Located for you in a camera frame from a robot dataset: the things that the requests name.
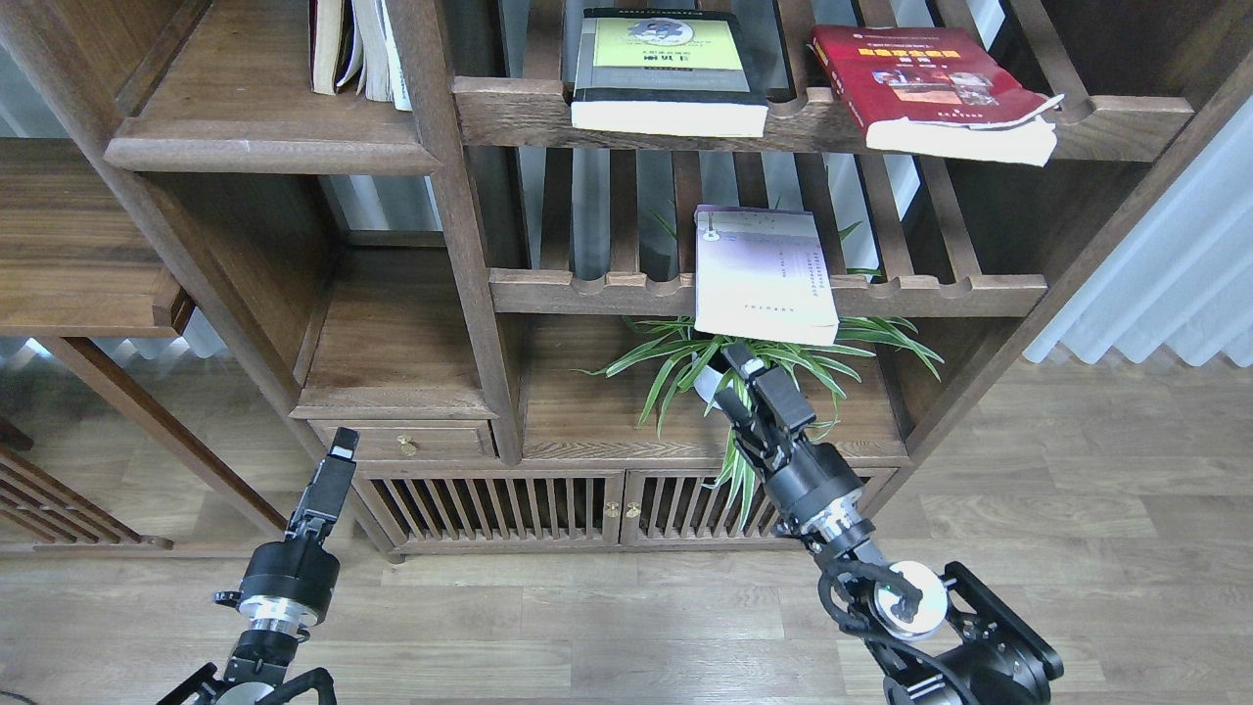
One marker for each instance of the green spider plant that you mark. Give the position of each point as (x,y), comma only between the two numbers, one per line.
(683,350)

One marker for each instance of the yellow and black book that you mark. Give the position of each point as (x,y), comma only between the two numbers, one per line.
(666,72)

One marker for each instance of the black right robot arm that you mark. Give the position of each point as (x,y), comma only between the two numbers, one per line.
(939,638)

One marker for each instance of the white plant pot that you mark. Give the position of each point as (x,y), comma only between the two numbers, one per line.
(707,382)

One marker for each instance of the dark wooden bookshelf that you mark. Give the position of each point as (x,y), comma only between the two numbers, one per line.
(438,275)

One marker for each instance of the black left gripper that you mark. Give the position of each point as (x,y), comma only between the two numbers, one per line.
(289,583)

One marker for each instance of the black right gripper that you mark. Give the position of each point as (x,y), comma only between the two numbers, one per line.
(813,488)

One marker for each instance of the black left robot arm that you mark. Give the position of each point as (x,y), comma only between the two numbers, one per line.
(255,674)

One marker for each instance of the upright white books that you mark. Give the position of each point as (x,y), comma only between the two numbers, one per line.
(374,56)

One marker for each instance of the brass drawer knob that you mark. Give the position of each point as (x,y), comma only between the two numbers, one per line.
(405,446)

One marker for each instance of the red paperback book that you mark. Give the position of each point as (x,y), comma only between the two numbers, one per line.
(934,91)

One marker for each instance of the pale lilac paperback book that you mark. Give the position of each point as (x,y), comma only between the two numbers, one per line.
(761,274)

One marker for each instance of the white curtain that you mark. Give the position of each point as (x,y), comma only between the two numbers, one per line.
(1182,281)

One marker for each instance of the upright tan book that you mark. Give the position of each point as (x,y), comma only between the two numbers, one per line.
(328,24)

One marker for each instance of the brass cabinet door knobs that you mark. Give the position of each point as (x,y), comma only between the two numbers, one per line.
(614,509)

